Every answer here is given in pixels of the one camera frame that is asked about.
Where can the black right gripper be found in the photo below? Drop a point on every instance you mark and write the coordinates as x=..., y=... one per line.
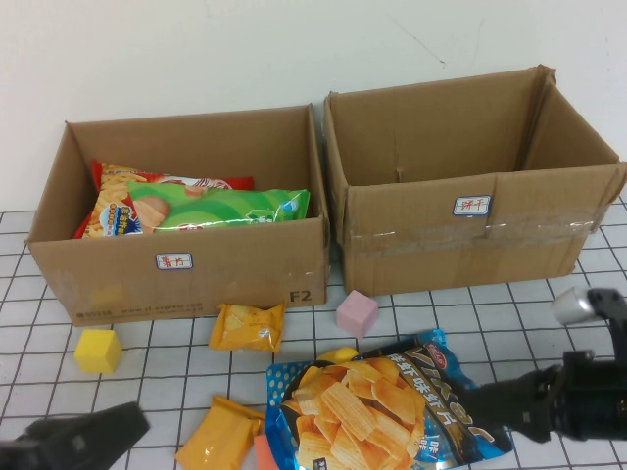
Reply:
x=593, y=401

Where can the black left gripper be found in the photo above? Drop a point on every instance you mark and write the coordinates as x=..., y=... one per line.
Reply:
x=34, y=450

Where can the plain orange-yellow snack packet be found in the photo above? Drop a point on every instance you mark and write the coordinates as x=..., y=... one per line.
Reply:
x=215, y=440

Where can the blue shrimp chips bag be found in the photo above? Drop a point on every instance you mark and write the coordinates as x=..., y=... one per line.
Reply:
x=362, y=411

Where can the yellow printed snack packet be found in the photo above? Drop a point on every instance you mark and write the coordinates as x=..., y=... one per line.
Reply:
x=247, y=328

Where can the red fries snack bag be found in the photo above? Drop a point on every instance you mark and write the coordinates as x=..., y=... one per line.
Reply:
x=110, y=205

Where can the yellow foam cube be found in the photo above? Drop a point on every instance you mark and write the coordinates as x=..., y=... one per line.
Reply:
x=98, y=352

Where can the orange foam cube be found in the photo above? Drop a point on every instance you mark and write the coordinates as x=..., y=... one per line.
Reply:
x=262, y=453

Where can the cardboard box with F2 print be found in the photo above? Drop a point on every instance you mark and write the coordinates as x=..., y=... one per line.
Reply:
x=196, y=279

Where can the yellow rubber duck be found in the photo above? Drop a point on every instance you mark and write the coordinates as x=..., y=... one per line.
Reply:
x=343, y=355

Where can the light pink foam cube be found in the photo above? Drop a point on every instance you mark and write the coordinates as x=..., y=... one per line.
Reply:
x=356, y=313

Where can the taped cardboard box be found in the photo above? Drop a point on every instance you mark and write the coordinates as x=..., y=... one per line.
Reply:
x=416, y=245

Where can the green potato chips bag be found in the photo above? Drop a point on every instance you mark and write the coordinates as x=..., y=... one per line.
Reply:
x=220, y=208

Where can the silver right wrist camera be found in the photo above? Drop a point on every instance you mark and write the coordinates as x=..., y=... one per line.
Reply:
x=570, y=304

